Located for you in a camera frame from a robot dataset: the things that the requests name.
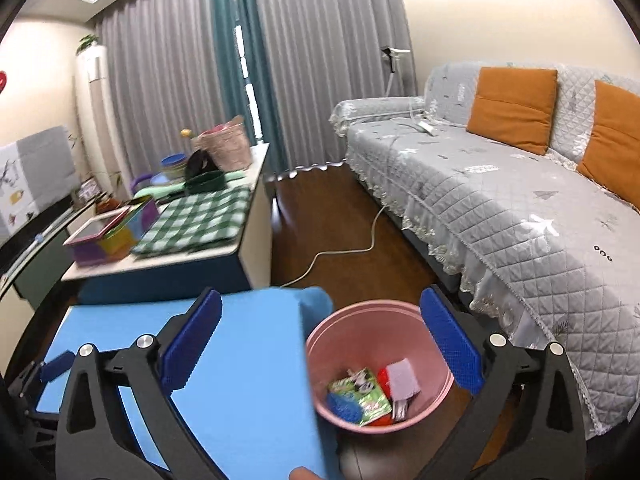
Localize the green printed snack bag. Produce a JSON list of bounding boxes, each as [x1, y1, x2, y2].
[[326, 368, 384, 427]]

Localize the white air conditioner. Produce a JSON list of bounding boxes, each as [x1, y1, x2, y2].
[[74, 42, 131, 200]]

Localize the pink woven basket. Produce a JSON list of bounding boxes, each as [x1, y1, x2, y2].
[[192, 115, 253, 172]]

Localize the blue foam mat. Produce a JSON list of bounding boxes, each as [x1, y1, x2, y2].
[[44, 287, 344, 479]]

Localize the red plastic bag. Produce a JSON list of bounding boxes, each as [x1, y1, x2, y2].
[[370, 367, 395, 427]]

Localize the orange cushion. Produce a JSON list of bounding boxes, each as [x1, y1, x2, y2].
[[577, 80, 640, 208], [466, 67, 558, 155]]

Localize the black hat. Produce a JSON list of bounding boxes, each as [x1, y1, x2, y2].
[[184, 150, 227, 195]]

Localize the grey quilted sofa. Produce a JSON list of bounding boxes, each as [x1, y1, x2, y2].
[[331, 62, 639, 437]]

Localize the person right hand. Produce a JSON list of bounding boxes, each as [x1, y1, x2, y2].
[[288, 467, 323, 480]]

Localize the pink trash bin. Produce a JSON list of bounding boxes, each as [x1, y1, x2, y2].
[[306, 299, 454, 434]]

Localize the blue plastic bag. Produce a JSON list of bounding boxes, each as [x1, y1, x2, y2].
[[326, 391, 363, 426]]

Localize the white bubble wrap piece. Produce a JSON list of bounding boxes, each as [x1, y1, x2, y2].
[[384, 359, 421, 401]]

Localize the grey curtains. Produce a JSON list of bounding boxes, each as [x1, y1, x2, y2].
[[96, 0, 416, 174]]

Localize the phone holder stand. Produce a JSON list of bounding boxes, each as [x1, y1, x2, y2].
[[381, 46, 411, 98]]

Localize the grey covered television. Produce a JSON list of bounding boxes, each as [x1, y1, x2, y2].
[[0, 126, 80, 245]]

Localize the white cable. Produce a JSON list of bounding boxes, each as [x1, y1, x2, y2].
[[278, 114, 436, 290]]

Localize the colourful box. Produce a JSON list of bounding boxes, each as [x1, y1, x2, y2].
[[63, 196, 160, 266]]

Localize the clear pack of straws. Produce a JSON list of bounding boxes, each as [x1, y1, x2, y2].
[[392, 399, 411, 424]]

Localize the green checkered cloth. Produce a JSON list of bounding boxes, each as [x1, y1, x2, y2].
[[131, 186, 252, 258]]

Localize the stacked blue bowls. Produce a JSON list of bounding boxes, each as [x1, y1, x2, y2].
[[160, 153, 188, 181]]

